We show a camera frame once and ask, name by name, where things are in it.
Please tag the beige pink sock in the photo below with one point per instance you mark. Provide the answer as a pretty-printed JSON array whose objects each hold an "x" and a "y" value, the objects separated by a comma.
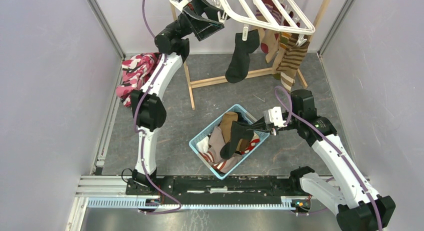
[{"x": 216, "y": 143}]

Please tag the brown striped sock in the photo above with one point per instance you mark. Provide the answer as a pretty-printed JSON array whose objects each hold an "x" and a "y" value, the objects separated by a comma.
[{"x": 287, "y": 68}]

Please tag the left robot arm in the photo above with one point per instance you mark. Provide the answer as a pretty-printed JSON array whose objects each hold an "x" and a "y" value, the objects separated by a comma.
[{"x": 149, "y": 113}]

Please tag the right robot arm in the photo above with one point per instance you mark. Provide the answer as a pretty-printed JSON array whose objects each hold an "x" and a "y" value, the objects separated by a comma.
[{"x": 356, "y": 204}]

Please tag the tan ribbed sock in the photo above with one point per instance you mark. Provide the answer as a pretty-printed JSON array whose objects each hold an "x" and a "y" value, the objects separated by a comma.
[{"x": 225, "y": 126}]

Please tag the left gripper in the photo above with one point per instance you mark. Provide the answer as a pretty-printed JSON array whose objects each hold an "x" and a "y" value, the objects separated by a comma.
[{"x": 202, "y": 27}]

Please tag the light blue cable tray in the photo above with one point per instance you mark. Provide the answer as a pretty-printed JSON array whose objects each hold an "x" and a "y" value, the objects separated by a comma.
[{"x": 152, "y": 204}]

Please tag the black sock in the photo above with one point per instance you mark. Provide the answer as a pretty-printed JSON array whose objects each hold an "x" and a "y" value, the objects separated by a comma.
[
  {"x": 238, "y": 131},
  {"x": 239, "y": 65}
]

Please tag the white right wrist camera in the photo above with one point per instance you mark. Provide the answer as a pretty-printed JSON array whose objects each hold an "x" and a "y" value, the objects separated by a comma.
[{"x": 274, "y": 114}]

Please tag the light blue laundry basket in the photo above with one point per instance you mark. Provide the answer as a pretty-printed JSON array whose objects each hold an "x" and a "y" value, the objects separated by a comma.
[{"x": 262, "y": 136}]

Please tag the navy blue sock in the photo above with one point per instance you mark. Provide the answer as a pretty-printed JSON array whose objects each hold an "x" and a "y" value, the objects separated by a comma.
[{"x": 242, "y": 119}]

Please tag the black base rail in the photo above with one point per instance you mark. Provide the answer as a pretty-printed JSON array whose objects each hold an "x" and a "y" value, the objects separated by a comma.
[{"x": 208, "y": 190}]

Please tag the pink camouflage cloth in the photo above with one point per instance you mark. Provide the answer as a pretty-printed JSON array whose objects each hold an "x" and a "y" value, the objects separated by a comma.
[{"x": 136, "y": 71}]

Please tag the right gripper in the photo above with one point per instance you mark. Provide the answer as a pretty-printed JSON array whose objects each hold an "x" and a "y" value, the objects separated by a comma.
[{"x": 260, "y": 125}]

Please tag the red santa sock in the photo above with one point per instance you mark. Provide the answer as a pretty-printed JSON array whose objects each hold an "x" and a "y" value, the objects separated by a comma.
[{"x": 252, "y": 144}]

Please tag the red purple striped sock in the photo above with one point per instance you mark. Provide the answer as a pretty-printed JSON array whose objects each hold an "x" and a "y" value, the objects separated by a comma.
[{"x": 274, "y": 11}]

